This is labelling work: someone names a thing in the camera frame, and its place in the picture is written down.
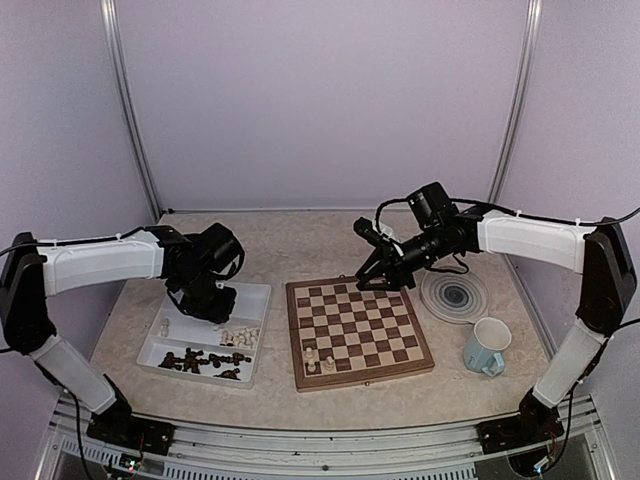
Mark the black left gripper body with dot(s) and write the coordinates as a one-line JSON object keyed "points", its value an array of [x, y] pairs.
{"points": [[199, 298]]}

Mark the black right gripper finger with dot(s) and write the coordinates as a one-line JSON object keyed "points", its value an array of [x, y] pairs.
{"points": [[377, 266], [382, 285]]}

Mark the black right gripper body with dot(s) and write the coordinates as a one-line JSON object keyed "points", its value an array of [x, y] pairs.
{"points": [[403, 274]]}

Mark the white plastic divided tray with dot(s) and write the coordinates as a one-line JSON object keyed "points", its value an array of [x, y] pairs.
{"points": [[251, 310]]}

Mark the white chess pawn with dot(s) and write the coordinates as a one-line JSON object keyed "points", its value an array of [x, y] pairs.
{"points": [[329, 364]]}

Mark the white chess bishop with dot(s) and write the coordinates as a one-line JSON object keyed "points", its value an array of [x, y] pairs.
{"points": [[311, 358]]}

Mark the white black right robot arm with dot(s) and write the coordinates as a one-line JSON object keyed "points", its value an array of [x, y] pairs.
{"points": [[579, 278]]}

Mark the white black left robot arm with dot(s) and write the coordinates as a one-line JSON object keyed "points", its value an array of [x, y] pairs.
{"points": [[37, 275]]}

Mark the lone white chess piece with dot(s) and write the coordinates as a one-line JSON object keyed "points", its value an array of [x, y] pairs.
{"points": [[165, 328]]}

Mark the wooden chess board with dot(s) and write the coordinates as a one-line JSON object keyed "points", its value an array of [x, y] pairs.
{"points": [[372, 336]]}

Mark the light chess pieces pile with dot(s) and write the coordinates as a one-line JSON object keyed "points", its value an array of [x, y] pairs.
{"points": [[244, 338]]}

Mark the dark chess pieces pile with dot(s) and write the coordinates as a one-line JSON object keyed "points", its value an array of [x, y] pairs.
{"points": [[193, 360]]}

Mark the blue spiral ceramic plate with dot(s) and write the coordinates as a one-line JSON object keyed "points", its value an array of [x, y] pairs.
{"points": [[455, 299]]}

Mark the light blue ceramic mug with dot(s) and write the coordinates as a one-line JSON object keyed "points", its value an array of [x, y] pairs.
{"points": [[483, 351]]}

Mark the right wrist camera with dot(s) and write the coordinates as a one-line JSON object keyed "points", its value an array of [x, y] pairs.
{"points": [[365, 229]]}

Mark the rear aluminium frame rail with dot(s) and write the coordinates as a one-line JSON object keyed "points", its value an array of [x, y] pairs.
{"points": [[367, 210]]}

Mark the front aluminium rail base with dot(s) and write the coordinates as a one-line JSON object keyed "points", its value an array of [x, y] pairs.
{"points": [[204, 451]]}

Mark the right aluminium frame post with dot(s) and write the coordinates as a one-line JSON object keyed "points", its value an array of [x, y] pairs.
{"points": [[518, 101]]}

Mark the aluminium frame post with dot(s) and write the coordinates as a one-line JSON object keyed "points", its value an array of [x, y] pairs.
{"points": [[518, 101], [114, 41]]}

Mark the left aluminium frame post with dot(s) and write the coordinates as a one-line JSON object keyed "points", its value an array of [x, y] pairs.
{"points": [[114, 41]]}

